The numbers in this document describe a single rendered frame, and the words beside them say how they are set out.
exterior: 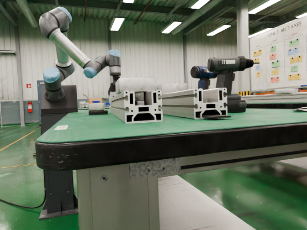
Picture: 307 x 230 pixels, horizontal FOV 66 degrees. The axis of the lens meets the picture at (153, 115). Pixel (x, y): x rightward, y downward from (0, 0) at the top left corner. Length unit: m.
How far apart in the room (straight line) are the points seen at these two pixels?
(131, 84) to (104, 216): 0.36
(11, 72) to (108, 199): 12.46
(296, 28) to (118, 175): 3.90
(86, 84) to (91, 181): 12.06
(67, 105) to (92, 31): 11.16
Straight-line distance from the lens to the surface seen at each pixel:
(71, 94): 2.05
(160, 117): 0.64
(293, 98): 2.44
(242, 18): 9.80
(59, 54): 1.90
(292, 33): 4.22
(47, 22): 1.67
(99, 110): 1.26
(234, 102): 0.95
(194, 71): 1.17
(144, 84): 0.70
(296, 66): 4.10
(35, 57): 12.82
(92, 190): 0.49
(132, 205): 0.51
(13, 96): 12.78
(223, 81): 0.97
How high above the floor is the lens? 0.83
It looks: 3 degrees down
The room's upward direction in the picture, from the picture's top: 2 degrees counter-clockwise
